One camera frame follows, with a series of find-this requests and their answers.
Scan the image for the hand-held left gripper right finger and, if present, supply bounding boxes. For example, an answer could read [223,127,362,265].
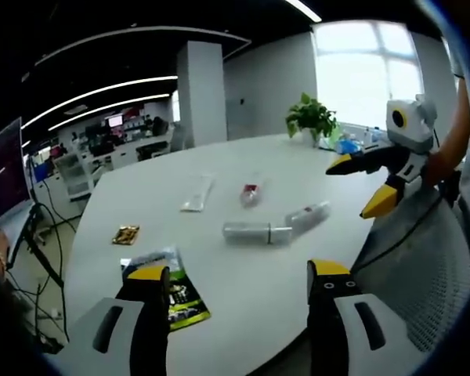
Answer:
[305,258,417,376]

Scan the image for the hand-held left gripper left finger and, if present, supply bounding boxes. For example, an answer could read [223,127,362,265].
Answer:
[46,266,172,376]

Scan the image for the silver skincare tube red mark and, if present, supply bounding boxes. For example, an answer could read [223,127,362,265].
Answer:
[284,201,333,233]

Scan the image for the clear skincare bottle red label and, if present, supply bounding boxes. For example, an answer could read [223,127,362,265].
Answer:
[238,176,270,209]

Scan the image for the clear skincare tube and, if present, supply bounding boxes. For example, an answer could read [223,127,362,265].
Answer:
[179,173,217,213]

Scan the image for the person's right hand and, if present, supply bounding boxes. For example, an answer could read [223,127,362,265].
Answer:
[425,149,462,188]

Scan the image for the blue plastic bag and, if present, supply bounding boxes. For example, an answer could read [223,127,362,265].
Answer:
[335,134,364,154]

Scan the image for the small clear bottles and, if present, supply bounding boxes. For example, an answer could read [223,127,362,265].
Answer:
[360,127,383,148]

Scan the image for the green and black packet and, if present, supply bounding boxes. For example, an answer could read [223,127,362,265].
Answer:
[119,245,212,332]

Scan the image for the potted green plant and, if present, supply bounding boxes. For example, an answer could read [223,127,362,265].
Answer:
[284,92,338,148]

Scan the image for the large window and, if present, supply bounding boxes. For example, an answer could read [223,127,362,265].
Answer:
[312,19,425,132]

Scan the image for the small gold packet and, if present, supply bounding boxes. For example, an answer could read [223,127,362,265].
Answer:
[111,224,141,246]

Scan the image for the black monitor stand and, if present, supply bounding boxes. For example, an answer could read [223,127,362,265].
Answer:
[6,201,68,287]

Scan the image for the white office counters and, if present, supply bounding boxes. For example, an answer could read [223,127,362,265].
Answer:
[52,125,185,199]

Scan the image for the computer monitor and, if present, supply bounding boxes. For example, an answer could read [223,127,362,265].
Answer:
[0,116,35,233]

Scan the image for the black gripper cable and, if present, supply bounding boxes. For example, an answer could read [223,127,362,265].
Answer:
[351,186,448,272]

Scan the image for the black floor cables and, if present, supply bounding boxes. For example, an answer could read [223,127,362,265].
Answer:
[5,269,71,349]

